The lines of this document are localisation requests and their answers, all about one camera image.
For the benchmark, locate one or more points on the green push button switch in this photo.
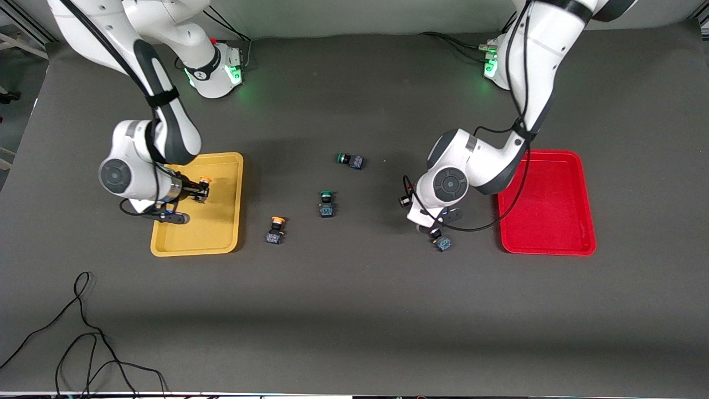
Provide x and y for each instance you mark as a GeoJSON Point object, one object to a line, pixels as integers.
{"type": "Point", "coordinates": [327, 206]}
{"type": "Point", "coordinates": [352, 160]}

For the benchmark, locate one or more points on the dark grey table mat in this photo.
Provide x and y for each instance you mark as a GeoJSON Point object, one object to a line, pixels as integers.
{"type": "Point", "coordinates": [354, 310]}

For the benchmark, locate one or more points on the red plastic tray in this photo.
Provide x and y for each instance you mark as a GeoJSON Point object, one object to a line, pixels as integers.
{"type": "Point", "coordinates": [554, 210]}

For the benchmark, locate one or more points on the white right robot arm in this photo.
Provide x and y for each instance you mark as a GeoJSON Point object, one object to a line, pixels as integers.
{"type": "Point", "coordinates": [83, 22]}

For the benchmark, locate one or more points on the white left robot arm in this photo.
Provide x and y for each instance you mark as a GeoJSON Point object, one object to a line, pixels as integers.
{"type": "Point", "coordinates": [537, 55]}

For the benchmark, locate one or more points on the yellow plastic tray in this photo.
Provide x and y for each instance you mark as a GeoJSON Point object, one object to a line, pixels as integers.
{"type": "Point", "coordinates": [221, 221]}

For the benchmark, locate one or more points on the white metal frame bar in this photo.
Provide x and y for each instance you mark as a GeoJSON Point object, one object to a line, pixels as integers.
{"type": "Point", "coordinates": [25, 47]}

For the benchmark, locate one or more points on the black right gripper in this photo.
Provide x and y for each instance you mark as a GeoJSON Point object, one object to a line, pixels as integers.
{"type": "Point", "coordinates": [190, 190]}

